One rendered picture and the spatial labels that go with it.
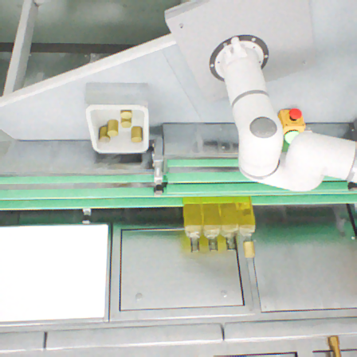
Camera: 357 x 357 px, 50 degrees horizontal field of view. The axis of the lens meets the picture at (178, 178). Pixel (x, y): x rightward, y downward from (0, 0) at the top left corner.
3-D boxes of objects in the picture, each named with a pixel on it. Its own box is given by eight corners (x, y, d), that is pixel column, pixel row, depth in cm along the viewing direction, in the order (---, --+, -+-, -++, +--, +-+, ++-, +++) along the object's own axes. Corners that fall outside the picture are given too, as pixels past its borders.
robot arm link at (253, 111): (273, 84, 88) (292, 140, 79) (267, 121, 99) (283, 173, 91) (231, 90, 88) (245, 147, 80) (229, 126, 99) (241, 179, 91)
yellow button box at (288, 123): (273, 122, 129) (277, 139, 126) (280, 107, 123) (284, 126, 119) (294, 122, 130) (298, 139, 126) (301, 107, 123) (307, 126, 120)
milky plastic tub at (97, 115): (95, 131, 128) (94, 152, 123) (86, 83, 108) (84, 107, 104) (147, 131, 129) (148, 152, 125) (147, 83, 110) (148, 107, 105)
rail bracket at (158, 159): (152, 174, 129) (153, 208, 123) (153, 146, 114) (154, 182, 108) (161, 174, 129) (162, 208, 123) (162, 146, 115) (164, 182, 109)
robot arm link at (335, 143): (358, 131, 81) (338, 171, 95) (246, 109, 86) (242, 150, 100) (353, 168, 76) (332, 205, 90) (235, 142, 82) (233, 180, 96)
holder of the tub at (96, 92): (98, 139, 132) (96, 158, 129) (87, 82, 109) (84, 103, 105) (147, 139, 134) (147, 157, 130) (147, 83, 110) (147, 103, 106)
